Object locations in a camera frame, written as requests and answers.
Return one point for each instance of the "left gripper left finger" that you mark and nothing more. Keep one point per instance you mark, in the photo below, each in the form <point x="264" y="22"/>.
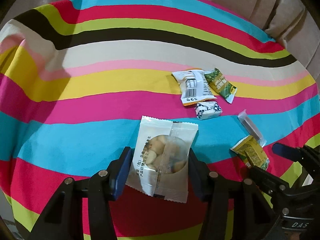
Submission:
<point x="61" y="218"/>

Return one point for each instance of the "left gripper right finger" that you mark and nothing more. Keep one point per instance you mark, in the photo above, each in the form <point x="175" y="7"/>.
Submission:
<point x="253" y="217"/>

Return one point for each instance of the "yellow green snack packet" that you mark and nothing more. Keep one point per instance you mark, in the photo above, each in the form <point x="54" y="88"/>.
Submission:
<point x="251" y="153"/>

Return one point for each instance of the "white nut snack packet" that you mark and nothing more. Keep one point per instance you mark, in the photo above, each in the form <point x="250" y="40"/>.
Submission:
<point x="159" y="166"/>

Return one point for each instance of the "small blue white candy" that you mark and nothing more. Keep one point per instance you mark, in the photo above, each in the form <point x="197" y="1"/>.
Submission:
<point x="207" y="110"/>

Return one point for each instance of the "green pea snack packet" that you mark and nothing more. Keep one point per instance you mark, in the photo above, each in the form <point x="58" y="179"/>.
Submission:
<point x="217" y="81"/>

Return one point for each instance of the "white barcode snack packet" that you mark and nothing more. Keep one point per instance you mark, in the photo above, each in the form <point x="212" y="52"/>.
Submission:
<point x="194" y="86"/>

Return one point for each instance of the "rainbow striped cloth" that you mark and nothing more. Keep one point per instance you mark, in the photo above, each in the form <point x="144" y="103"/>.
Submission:
<point x="78" y="75"/>

